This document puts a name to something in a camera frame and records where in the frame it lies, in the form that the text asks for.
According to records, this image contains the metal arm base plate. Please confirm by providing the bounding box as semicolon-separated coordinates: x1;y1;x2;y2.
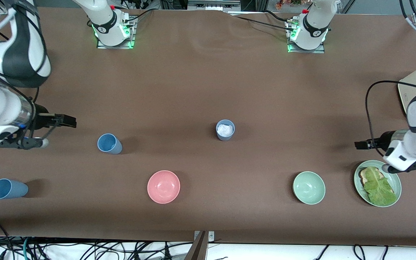
287;20;326;54
97;16;137;49

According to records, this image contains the toasted bread slice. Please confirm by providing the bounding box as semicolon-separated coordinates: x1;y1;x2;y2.
359;167;396;195

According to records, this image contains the grey metal device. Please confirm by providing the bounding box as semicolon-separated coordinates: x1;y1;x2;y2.
187;0;241;12

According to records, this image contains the blue plastic cup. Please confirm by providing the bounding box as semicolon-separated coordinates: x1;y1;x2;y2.
97;133;123;155
216;119;235;141
0;178;29;200

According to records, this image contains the pale green plate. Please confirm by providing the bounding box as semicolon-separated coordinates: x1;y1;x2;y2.
354;160;402;208

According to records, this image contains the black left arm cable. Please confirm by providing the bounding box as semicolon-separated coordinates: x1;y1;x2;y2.
365;0;416;148

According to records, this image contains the silver metal bracket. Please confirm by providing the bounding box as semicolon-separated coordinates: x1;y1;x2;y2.
194;231;215;242

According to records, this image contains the pink bowl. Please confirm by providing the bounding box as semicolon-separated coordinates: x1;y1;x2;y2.
147;170;181;204

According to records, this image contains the pale green bowl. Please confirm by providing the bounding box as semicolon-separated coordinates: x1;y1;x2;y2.
292;171;326;205

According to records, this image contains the green lettuce leaf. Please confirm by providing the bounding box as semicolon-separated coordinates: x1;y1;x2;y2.
363;166;398;207

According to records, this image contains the grey metal pole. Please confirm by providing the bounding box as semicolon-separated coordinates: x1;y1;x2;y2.
183;231;209;260

